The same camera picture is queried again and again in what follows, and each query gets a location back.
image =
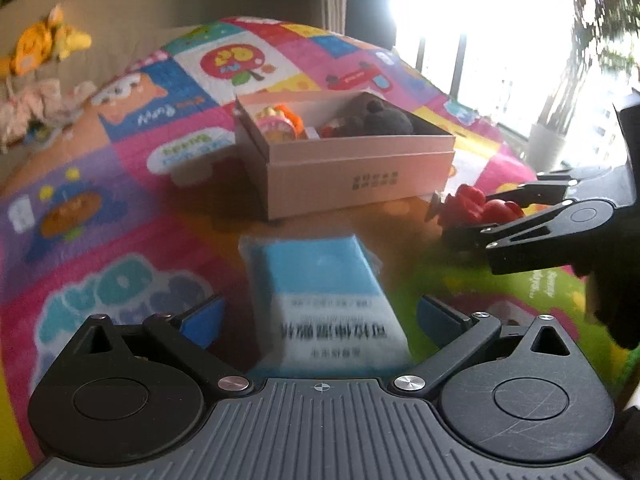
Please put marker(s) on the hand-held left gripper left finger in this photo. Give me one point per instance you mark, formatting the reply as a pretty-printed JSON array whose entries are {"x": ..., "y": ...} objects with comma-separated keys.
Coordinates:
[{"x": 202, "y": 322}]

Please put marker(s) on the blue and white tissue packet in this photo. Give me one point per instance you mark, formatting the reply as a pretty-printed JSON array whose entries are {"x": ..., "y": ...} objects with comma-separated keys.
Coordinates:
[{"x": 320, "y": 290}]

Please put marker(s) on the colourful printed mat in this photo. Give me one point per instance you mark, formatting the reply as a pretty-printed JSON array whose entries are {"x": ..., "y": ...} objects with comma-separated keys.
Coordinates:
[{"x": 100, "y": 185}]

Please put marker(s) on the pale pink cloth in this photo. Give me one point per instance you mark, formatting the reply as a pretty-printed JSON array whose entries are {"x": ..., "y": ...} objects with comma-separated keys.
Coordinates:
[{"x": 35, "y": 105}]

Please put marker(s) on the green houseplant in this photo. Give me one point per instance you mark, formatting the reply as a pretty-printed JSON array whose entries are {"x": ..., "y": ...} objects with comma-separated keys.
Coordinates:
[{"x": 600, "y": 35}]

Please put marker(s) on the pink and yellow toy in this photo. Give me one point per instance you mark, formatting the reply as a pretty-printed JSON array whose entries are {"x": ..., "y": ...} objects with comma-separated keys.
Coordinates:
[{"x": 274, "y": 127}]

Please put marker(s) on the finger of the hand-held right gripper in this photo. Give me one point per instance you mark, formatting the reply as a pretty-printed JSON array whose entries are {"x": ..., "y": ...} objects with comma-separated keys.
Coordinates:
[
  {"x": 530, "y": 240},
  {"x": 535, "y": 194}
]

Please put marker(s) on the orange toy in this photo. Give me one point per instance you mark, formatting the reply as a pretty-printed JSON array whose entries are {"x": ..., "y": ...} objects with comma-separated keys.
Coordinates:
[{"x": 295, "y": 120}]

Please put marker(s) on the yellow plush toy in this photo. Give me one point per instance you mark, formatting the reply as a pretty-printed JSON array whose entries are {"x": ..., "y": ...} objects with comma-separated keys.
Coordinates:
[{"x": 42, "y": 42}]

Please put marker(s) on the pink cardboard box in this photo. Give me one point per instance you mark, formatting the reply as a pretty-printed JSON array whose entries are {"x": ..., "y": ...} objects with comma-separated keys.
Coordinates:
[{"x": 350, "y": 175}]

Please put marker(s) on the grey curtain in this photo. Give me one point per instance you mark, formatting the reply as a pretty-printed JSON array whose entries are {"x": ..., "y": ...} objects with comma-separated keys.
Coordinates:
[{"x": 360, "y": 0}]

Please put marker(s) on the white plant pot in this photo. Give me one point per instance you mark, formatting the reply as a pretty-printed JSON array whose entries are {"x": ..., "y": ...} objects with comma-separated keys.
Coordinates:
[{"x": 546, "y": 147}]

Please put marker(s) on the red figure toy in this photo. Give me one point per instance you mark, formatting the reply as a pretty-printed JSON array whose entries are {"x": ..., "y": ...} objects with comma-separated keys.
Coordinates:
[{"x": 472, "y": 207}]

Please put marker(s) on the black plush toy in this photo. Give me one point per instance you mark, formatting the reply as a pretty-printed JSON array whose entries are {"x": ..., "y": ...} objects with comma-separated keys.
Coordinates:
[{"x": 380, "y": 120}]

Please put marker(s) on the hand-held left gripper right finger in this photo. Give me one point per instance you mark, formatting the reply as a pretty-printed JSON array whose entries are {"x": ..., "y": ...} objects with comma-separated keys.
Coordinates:
[{"x": 437, "y": 317}]

